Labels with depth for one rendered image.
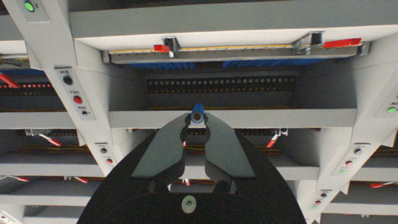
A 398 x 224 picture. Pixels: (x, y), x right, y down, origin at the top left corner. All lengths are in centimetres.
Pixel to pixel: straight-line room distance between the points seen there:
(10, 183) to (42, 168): 43
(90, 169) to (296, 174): 68
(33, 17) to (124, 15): 16
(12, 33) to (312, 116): 65
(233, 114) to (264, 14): 19
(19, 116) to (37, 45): 24
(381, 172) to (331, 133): 23
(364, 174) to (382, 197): 36
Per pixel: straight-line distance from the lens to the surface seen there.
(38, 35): 38
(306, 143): 54
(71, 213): 109
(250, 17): 26
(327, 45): 28
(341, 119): 42
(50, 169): 67
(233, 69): 39
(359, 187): 99
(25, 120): 55
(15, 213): 117
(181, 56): 28
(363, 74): 45
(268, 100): 52
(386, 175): 69
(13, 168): 78
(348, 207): 79
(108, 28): 29
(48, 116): 49
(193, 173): 40
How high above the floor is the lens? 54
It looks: 24 degrees up
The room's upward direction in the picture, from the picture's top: 178 degrees clockwise
